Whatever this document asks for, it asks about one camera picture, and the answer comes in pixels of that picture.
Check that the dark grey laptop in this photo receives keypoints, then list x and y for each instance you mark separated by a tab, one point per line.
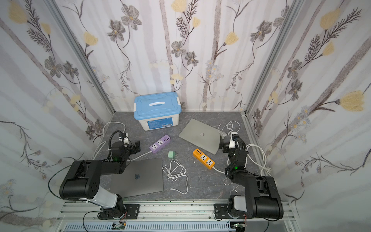
139	178

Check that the white slotted cable duct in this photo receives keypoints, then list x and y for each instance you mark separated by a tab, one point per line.
198	226

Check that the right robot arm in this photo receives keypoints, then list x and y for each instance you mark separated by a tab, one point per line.
261	198

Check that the aluminium rail frame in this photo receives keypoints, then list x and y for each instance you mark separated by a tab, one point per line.
178	211

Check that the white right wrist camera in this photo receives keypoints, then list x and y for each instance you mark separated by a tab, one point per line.
234	137

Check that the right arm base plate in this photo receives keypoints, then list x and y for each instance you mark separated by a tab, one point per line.
221	211

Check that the blue lid storage box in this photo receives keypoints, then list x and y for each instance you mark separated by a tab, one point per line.
157	111

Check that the green charger adapter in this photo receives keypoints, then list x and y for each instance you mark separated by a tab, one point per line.
171	154

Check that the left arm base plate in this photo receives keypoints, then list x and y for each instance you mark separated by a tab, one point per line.
128	211

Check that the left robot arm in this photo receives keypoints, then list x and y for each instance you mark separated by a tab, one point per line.
82	181

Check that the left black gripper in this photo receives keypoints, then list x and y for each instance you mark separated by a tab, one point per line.
134	147

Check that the white charging cable grey laptop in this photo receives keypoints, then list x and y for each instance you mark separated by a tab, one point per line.
174	171

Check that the white charging cable silver laptop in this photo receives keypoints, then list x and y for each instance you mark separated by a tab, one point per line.
231	127

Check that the metal wire hook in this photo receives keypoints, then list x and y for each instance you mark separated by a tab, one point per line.
234	187

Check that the orange power strip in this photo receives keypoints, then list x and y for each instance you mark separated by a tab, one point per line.
203	158

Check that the purple power strip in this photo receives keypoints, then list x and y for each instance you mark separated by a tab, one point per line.
160	144

